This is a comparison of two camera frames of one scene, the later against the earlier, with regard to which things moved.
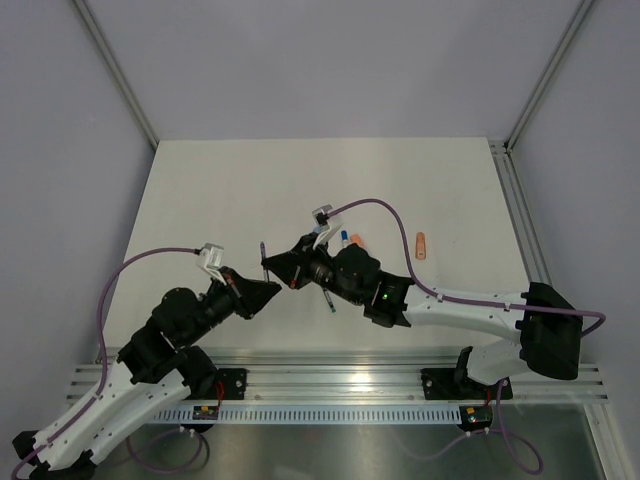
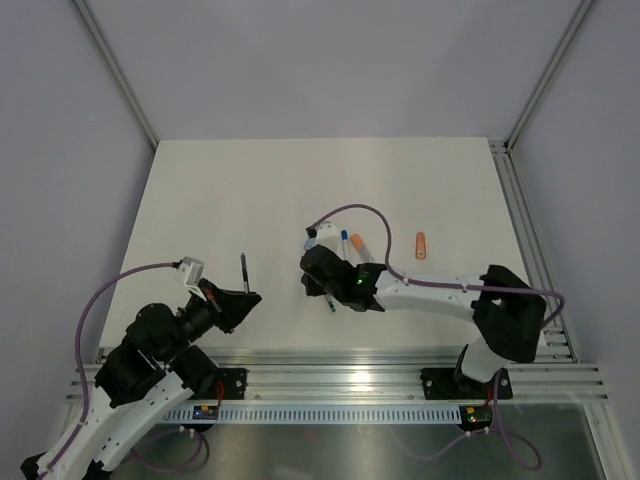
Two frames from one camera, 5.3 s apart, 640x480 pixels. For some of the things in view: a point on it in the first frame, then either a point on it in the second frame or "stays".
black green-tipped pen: (328, 298) stays
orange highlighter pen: (420, 246) stays
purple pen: (263, 256) -> (244, 271)
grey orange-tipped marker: (355, 238) stays
